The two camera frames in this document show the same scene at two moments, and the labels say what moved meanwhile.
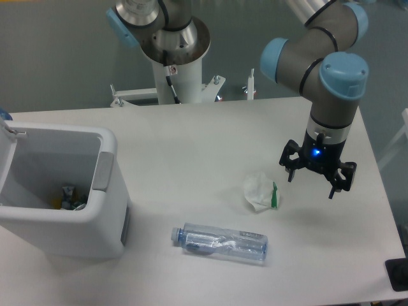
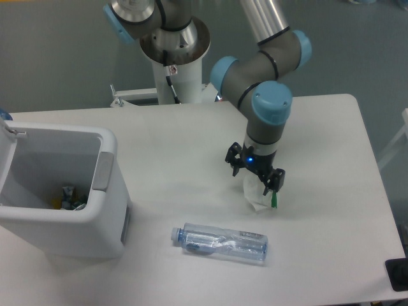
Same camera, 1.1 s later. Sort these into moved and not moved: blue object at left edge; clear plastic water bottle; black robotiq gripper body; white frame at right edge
Moved: black robotiq gripper body
Not moved: blue object at left edge; white frame at right edge; clear plastic water bottle
